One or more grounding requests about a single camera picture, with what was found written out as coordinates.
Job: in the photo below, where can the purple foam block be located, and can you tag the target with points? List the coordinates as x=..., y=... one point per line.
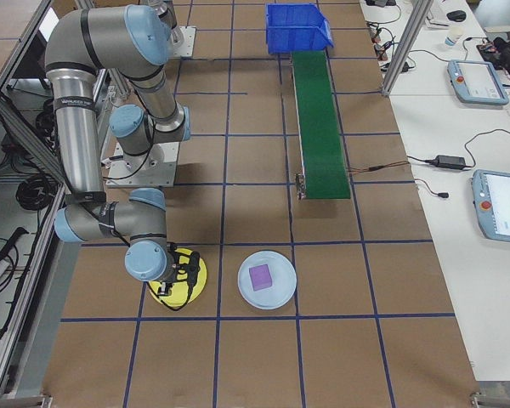
x=260, y=278

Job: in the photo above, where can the yellow round plate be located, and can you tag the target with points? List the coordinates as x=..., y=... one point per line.
x=172, y=304

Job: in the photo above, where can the light blue round plate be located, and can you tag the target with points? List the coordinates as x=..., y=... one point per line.
x=280, y=293

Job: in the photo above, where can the aluminium profile bar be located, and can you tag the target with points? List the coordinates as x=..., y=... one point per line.
x=501, y=401
x=17, y=401

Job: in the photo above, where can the green conveyor belt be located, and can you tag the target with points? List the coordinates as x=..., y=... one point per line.
x=321, y=127

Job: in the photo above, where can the blue plastic storage bin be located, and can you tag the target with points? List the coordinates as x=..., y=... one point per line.
x=293, y=40

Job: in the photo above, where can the black power adapter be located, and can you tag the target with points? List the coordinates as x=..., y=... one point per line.
x=408, y=67
x=450, y=161

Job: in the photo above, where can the light blue teach pendant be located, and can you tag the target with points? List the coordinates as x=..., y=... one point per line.
x=480, y=83
x=506, y=208

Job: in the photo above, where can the white paper cup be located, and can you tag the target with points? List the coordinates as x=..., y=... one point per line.
x=453, y=37

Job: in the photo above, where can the black computer mouse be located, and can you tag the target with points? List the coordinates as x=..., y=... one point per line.
x=457, y=15

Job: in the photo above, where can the grey round stand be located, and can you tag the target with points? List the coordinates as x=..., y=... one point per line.
x=501, y=29

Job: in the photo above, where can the white square base plate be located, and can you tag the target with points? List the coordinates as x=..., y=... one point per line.
x=161, y=174
x=189, y=42

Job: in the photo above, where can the V-shaped metal bar frame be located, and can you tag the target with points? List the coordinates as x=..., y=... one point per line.
x=21, y=127

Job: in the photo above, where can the aluminium profile post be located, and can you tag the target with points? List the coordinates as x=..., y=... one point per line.
x=406, y=47

